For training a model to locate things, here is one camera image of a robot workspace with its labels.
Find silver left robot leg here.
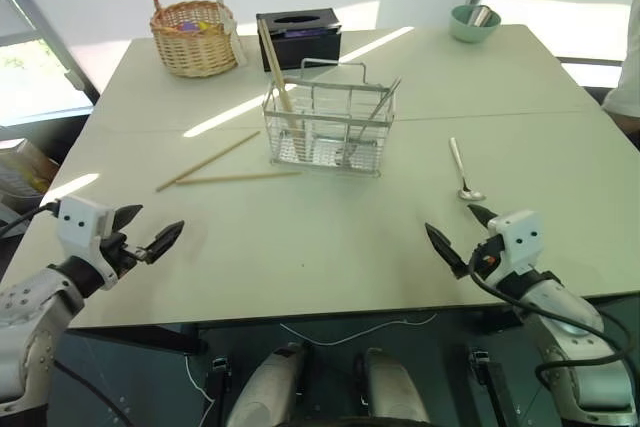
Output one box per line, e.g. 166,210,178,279
226,343,307,427

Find wicker basket with handle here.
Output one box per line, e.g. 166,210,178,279
144,0,247,79

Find black table support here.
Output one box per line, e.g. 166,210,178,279
468,348,522,427
206,355,232,427

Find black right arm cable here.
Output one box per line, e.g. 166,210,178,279
468,266,632,389

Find person in white shirt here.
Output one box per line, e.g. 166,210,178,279
601,0,640,149

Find silver right robot leg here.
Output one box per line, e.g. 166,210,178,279
360,347,432,427

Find pale green bowl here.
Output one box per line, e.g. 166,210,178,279
448,3,503,44

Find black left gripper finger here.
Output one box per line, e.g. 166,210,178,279
113,204,144,236
138,220,186,265

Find wire cutlery rack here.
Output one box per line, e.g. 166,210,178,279
261,58,398,180

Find cardboard box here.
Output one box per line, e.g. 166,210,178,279
0,138,61,209

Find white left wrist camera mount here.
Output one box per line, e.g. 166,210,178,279
55,195,122,291

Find colourful items in basket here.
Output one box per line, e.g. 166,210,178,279
171,19,215,34

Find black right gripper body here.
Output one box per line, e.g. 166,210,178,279
469,235,505,279

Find silver metal cutlery piece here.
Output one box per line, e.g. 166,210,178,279
341,76,404,166

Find silver robot leg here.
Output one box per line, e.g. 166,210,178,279
226,343,307,427
360,347,432,427

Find black tissue box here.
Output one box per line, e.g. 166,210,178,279
255,7,344,73

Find thin white cable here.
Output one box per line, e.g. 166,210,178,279
184,313,439,404

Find silver metal spoon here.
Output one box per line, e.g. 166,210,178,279
447,136,487,203

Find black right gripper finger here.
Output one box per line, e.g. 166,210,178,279
424,222,467,278
466,203,497,234

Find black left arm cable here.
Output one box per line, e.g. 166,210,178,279
0,201,61,239

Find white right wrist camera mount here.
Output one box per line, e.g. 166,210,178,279
486,209,546,289

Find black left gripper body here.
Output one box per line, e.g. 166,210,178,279
98,229,152,279

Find wooden chopstick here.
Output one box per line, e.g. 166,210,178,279
155,130,263,194
175,170,304,186
259,19,307,159
257,18,304,158

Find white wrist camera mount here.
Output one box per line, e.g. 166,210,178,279
486,209,546,289
55,195,122,291

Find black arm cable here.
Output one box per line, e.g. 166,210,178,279
0,201,61,239
468,266,632,389

